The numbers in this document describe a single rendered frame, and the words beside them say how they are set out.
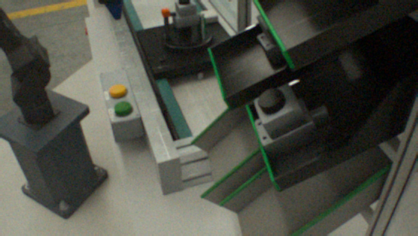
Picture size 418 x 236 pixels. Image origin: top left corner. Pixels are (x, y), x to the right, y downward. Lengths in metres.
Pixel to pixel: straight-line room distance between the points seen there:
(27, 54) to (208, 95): 0.48
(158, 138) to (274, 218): 0.35
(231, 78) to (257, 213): 0.21
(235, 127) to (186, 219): 0.22
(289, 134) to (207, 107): 0.55
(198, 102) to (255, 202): 0.41
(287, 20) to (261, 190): 0.32
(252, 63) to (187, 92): 0.46
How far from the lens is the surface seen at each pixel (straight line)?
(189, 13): 1.10
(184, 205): 0.87
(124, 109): 0.94
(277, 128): 0.46
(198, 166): 0.86
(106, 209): 0.90
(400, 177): 0.48
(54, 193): 0.89
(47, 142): 0.78
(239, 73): 0.61
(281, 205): 0.64
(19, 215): 0.96
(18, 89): 0.76
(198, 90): 1.06
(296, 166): 0.48
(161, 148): 0.85
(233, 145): 0.74
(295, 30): 0.40
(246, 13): 1.12
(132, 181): 0.93
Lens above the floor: 1.55
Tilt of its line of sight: 41 degrees down
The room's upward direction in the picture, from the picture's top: 3 degrees counter-clockwise
